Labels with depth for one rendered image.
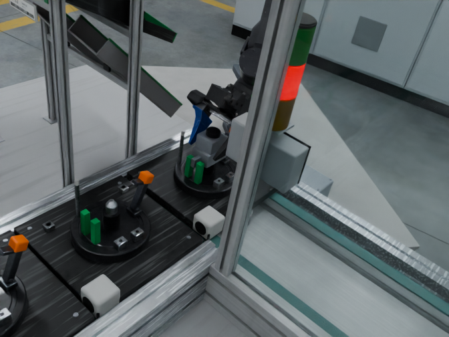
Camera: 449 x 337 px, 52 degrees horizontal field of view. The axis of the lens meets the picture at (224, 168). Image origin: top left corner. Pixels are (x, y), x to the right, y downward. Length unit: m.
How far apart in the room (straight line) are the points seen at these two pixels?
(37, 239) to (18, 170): 0.36
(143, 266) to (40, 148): 0.55
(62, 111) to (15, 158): 0.35
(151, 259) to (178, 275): 0.06
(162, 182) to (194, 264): 0.21
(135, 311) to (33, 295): 0.16
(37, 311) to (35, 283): 0.05
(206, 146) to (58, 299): 0.39
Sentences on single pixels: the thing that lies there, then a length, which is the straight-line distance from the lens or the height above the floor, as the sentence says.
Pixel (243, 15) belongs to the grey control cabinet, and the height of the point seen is 0.22.
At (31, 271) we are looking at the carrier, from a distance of 0.83.
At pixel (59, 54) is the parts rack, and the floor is 1.23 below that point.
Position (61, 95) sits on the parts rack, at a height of 1.15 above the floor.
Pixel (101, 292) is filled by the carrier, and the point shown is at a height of 0.99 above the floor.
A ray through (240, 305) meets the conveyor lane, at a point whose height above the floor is 0.92.
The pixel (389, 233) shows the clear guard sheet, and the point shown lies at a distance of 0.62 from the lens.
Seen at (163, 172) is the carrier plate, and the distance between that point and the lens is 1.01.
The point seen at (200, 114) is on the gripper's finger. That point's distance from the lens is 0.95.
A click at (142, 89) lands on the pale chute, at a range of 1.07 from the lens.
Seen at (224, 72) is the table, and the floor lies 0.86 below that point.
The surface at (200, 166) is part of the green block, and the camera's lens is 0.93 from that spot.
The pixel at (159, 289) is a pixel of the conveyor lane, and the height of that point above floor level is 0.95.
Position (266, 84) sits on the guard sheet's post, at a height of 1.34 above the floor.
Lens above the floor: 1.60
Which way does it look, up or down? 37 degrees down
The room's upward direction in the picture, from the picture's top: 11 degrees clockwise
